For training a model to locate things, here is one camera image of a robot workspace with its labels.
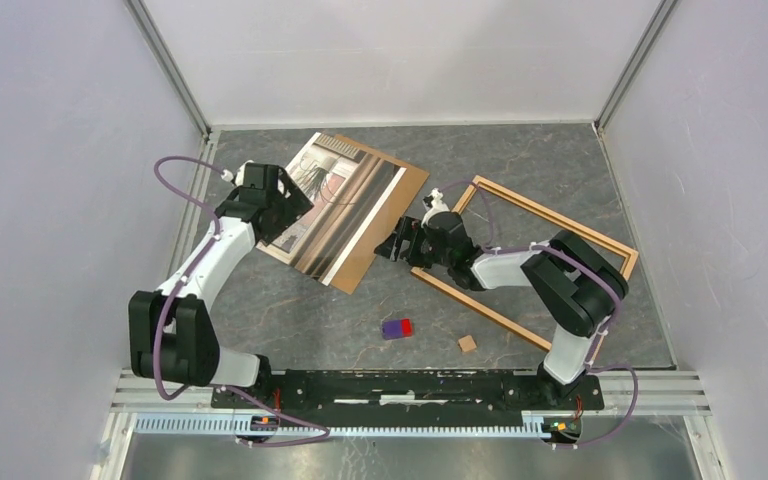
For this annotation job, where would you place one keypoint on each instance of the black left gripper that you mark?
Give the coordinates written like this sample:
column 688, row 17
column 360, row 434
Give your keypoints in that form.
column 295, row 205

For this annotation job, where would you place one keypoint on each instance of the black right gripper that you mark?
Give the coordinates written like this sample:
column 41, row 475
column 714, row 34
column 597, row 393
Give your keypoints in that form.
column 410, row 230

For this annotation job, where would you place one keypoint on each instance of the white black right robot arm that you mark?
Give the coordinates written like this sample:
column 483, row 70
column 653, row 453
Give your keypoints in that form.
column 581, row 290

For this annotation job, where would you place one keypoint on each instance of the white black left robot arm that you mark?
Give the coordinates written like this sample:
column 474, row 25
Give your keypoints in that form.
column 171, row 335

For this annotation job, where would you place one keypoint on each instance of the printed photo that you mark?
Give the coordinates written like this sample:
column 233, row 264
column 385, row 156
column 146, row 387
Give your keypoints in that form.
column 348, row 187

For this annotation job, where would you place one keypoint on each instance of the brown backing board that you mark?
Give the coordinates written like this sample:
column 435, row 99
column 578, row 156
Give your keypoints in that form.
column 354, row 261

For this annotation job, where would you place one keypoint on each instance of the purple red block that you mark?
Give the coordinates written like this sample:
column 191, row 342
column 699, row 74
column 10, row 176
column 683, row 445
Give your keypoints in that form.
column 397, row 329

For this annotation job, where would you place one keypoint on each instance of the small wooden cube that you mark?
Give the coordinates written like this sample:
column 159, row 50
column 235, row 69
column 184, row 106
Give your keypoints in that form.
column 467, row 344

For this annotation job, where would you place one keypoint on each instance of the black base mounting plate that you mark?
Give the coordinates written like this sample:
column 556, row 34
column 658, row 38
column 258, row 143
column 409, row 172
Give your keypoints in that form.
column 422, row 398

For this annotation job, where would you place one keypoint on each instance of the wooden picture frame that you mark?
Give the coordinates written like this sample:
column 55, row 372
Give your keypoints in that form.
column 540, row 223

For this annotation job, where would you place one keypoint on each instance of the white slotted cable duct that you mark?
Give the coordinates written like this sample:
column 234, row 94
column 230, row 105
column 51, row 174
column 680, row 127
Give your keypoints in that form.
column 238, row 424

